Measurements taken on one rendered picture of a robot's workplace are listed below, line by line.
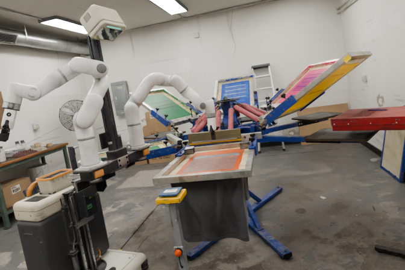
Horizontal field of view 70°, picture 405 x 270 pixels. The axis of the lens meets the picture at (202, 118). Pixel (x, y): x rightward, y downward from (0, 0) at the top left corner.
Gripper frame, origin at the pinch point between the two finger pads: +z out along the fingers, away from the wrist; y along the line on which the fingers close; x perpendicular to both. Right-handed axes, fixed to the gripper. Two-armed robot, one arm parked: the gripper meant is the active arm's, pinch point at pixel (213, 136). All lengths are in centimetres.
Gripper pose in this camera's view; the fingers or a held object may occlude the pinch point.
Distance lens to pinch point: 220.0
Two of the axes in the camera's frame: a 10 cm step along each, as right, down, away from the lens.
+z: 1.5, 9.8, 1.0
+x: 9.7, -1.2, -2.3
